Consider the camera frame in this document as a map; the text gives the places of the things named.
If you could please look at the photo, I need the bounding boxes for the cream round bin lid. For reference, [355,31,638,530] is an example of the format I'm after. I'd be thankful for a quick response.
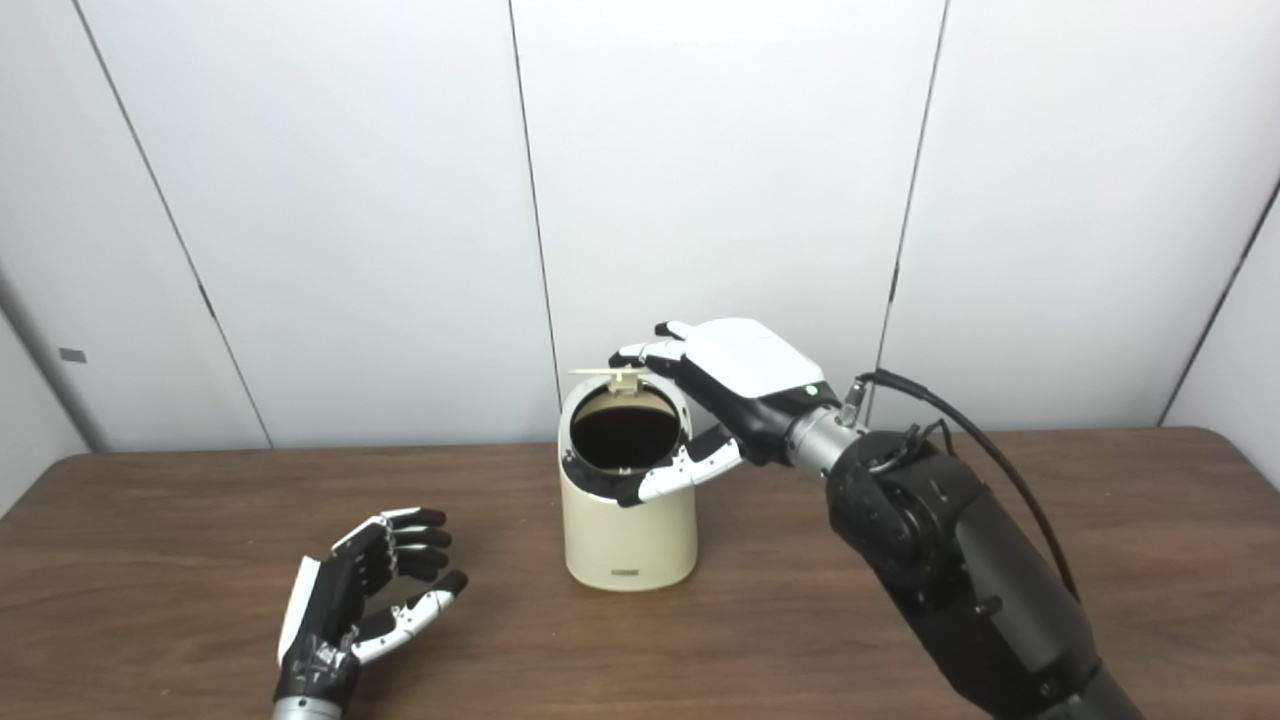
[568,365,652,397]

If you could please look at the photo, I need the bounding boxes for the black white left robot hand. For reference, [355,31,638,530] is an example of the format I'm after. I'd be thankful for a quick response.
[274,507,469,701]

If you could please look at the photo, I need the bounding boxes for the cream-colored bin body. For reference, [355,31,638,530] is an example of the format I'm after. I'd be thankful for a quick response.
[558,375,699,592]

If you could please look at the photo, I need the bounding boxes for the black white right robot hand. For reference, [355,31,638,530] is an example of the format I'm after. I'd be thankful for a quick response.
[608,318,841,508]

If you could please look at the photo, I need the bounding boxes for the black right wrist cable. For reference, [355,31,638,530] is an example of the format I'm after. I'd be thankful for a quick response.
[845,368,1082,602]

